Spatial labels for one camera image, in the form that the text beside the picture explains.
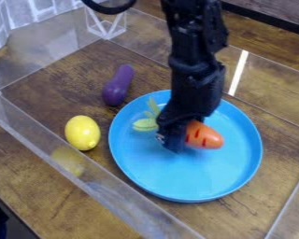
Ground blue round plate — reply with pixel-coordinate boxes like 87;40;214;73
108;90;263;203

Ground clear acrylic barrier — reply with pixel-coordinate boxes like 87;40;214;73
0;93;204;239
85;0;299;127

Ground clear acrylic front barrier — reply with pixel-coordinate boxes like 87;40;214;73
0;93;204;239

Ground purple toy eggplant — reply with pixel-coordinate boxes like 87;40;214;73
103;64;135;106

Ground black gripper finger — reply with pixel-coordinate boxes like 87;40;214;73
156;119;190;153

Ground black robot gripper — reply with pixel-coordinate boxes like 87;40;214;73
155;0;231;129

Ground orange toy carrot green leaves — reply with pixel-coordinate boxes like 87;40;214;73
132;98;224;149

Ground clear acrylic back barrier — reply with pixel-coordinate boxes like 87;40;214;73
85;0;299;127

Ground yellow toy lemon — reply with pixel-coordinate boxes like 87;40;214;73
65;115;101;151

